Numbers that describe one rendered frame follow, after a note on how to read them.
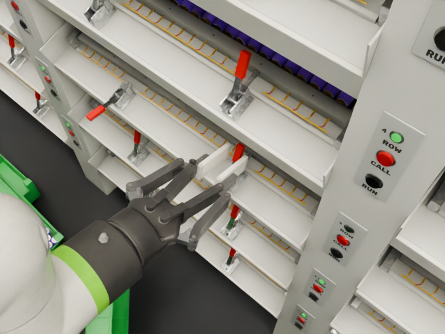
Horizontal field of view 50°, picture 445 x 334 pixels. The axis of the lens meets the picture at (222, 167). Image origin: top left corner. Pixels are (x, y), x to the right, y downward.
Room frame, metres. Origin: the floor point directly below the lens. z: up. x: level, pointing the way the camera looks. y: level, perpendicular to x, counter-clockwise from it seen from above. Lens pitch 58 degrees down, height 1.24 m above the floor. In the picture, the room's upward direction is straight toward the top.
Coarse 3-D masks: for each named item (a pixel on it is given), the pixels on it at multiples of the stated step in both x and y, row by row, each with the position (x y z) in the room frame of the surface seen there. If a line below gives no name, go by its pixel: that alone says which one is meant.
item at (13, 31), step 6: (0, 0) 0.86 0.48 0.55; (0, 6) 0.84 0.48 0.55; (6, 6) 0.84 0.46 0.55; (0, 12) 0.83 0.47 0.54; (6, 12) 0.82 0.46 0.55; (0, 18) 0.81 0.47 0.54; (6, 18) 0.81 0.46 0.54; (12, 18) 0.81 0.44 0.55; (0, 24) 0.80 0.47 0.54; (6, 24) 0.79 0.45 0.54; (12, 24) 0.74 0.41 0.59; (6, 30) 0.80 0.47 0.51; (12, 30) 0.74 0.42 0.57; (18, 30) 0.74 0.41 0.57; (18, 36) 0.74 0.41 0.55
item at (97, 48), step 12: (84, 36) 0.71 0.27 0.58; (96, 48) 0.68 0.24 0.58; (108, 60) 0.67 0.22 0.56; (120, 60) 0.65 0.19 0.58; (132, 72) 0.62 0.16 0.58; (144, 84) 0.60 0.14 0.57; (156, 84) 0.59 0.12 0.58; (168, 96) 0.56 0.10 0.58; (180, 108) 0.54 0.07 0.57; (192, 108) 0.53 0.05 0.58; (180, 120) 0.52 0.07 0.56; (204, 120) 0.51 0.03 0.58; (204, 132) 0.49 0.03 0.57; (216, 132) 0.49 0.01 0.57; (216, 144) 0.47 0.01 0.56; (252, 156) 0.44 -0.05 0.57; (276, 168) 0.41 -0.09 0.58; (288, 180) 0.40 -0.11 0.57; (288, 192) 0.38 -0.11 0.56; (312, 192) 0.37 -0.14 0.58
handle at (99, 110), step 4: (116, 96) 0.58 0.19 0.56; (120, 96) 0.58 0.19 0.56; (112, 100) 0.57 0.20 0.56; (116, 100) 0.57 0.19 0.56; (104, 104) 0.56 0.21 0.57; (108, 104) 0.56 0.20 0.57; (112, 104) 0.56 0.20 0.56; (96, 108) 0.54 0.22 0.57; (100, 108) 0.54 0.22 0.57; (104, 108) 0.55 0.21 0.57; (92, 112) 0.54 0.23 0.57; (96, 112) 0.54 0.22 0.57; (100, 112) 0.54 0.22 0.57; (88, 116) 0.53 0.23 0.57; (92, 116) 0.53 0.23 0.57; (96, 116) 0.53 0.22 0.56; (92, 120) 0.52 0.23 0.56
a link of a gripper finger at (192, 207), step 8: (216, 184) 0.35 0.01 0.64; (208, 192) 0.33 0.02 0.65; (216, 192) 0.33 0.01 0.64; (192, 200) 0.31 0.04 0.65; (200, 200) 0.32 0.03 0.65; (208, 200) 0.32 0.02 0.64; (216, 200) 0.33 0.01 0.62; (176, 208) 0.30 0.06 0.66; (184, 208) 0.30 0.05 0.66; (192, 208) 0.30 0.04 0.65; (200, 208) 0.31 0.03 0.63; (160, 216) 0.28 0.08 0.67; (168, 216) 0.28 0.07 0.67; (176, 216) 0.29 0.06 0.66; (184, 216) 0.29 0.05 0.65
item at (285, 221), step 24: (48, 48) 0.68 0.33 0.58; (72, 48) 0.71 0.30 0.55; (72, 72) 0.66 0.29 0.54; (96, 72) 0.65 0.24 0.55; (120, 72) 0.64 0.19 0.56; (96, 96) 0.60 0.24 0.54; (144, 120) 0.54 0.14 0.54; (168, 120) 0.53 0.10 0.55; (192, 120) 0.53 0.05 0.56; (168, 144) 0.49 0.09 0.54; (192, 144) 0.48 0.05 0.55; (216, 168) 0.43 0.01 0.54; (264, 168) 0.42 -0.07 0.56; (240, 192) 0.39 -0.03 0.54; (264, 192) 0.39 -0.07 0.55; (264, 216) 0.35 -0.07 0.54; (288, 216) 0.34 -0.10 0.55; (312, 216) 0.33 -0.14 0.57; (288, 240) 0.31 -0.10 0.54
